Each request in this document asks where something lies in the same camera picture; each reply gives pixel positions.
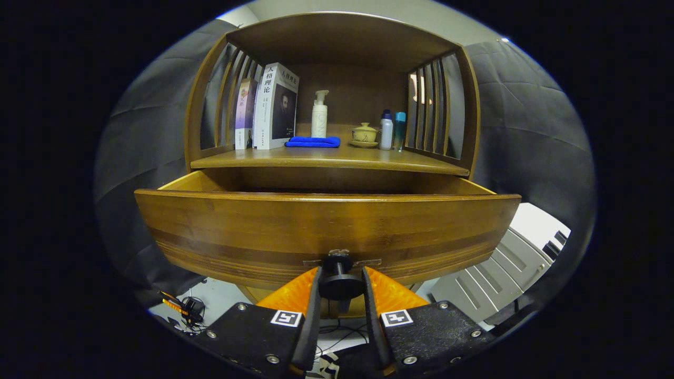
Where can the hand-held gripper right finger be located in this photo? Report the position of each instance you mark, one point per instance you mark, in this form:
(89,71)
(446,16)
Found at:
(373,316)

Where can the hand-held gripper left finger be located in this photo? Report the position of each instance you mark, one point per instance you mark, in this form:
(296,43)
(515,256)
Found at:
(310,316)

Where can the black drawer knob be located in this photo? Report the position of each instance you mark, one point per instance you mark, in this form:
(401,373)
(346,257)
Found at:
(340,287)

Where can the wooden drawer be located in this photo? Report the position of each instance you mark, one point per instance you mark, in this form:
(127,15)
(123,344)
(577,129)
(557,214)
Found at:
(263,226)

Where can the wooden countertop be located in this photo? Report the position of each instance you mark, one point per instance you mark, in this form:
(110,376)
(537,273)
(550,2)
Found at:
(337,155)

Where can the wooden cabinet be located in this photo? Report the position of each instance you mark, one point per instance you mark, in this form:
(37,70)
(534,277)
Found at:
(342,37)

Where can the white grey machine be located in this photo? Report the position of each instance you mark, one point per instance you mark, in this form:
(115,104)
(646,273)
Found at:
(489,284)

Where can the orange black floor tool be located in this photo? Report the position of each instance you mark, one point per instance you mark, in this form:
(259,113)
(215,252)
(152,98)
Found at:
(179,306)

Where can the blue folded cloth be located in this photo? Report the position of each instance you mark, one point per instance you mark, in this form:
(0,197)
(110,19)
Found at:
(313,142)

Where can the yellow lidded teacup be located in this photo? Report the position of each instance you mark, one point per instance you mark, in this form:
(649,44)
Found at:
(364,134)

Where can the white bottle blue cap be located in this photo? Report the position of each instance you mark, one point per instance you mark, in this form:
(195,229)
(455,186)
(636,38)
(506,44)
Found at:
(386,131)

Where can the teal clear bottle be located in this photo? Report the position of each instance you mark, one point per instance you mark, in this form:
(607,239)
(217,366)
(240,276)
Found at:
(400,131)

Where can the white pump bottle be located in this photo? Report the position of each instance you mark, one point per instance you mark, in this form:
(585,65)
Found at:
(319,118)

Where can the purple book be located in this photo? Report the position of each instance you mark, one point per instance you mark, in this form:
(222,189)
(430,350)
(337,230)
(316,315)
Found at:
(245,116)

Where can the white portrait book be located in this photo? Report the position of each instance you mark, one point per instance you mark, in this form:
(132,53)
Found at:
(274,105)

